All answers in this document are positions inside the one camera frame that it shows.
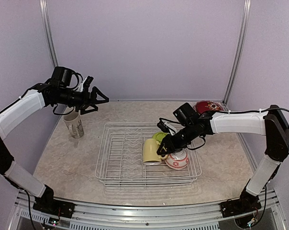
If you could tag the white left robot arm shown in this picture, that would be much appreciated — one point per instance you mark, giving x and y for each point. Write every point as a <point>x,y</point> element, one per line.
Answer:
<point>65,87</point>

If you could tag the lime green bowl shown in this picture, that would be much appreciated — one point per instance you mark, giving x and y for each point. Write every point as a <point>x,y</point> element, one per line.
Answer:
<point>158,137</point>

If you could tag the aluminium corner post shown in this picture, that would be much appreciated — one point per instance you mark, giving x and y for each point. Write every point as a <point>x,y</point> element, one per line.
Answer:
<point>48,32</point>
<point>238,51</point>

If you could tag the left aluminium corner post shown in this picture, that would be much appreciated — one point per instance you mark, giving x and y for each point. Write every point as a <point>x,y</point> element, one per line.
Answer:
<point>48,32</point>

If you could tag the white red patterned bowl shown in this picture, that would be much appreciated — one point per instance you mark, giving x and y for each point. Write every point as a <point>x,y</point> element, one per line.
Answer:
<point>178,160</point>

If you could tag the dark brown small dish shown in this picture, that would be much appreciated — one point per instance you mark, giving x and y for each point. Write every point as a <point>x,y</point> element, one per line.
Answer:
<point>204,106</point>

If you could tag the tall white patterned mug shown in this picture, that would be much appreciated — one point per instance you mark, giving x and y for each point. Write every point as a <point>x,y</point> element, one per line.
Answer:
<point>74,124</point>

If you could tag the aluminium front rail frame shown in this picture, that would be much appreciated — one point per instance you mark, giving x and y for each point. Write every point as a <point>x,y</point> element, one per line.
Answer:
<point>93,216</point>

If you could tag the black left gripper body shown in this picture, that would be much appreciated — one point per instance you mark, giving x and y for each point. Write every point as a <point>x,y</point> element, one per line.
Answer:
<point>78,100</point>

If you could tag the white wire dish rack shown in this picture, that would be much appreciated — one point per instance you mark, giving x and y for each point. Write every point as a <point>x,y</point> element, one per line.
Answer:
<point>128,158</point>

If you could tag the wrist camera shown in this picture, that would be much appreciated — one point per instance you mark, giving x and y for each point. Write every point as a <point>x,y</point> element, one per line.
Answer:
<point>85,84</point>
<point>166,127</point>

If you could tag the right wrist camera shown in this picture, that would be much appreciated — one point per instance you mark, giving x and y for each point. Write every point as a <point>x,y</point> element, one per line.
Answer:
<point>166,127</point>

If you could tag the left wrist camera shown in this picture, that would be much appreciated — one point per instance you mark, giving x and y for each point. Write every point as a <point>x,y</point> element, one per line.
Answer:
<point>85,84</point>

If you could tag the pale yellow mug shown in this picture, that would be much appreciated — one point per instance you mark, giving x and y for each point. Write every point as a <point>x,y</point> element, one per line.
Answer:
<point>150,156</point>

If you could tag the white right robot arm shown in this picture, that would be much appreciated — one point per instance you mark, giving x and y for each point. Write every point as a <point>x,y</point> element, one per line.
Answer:
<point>270,123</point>

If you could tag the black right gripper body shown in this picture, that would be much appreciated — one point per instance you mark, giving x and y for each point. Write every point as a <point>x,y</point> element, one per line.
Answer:
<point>181,142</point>

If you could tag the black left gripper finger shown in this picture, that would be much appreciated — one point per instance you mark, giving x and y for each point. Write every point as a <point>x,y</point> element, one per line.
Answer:
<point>97,97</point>
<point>93,108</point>

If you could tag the right aluminium corner post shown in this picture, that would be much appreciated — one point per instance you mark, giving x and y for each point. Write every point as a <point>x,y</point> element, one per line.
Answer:
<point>238,51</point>

